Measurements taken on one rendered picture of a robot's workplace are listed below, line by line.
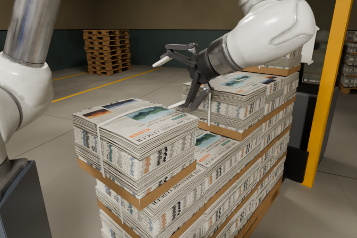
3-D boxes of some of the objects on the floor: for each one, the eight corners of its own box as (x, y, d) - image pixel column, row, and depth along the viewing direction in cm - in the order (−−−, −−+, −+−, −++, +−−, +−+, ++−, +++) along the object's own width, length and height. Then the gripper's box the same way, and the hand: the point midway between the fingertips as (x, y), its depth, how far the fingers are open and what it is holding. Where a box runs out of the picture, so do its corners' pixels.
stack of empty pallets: (111, 67, 828) (107, 29, 787) (132, 69, 800) (129, 29, 759) (86, 74, 715) (81, 30, 675) (110, 76, 688) (105, 30, 647)
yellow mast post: (300, 184, 213) (345, -50, 155) (303, 179, 219) (347, -47, 161) (311, 188, 207) (362, -53, 149) (313, 183, 214) (363, -50, 156)
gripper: (190, 11, 54) (140, 49, 69) (227, 111, 54) (168, 127, 69) (209, 13, 60) (158, 47, 75) (242, 104, 59) (185, 120, 74)
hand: (166, 85), depth 71 cm, fingers open, 13 cm apart
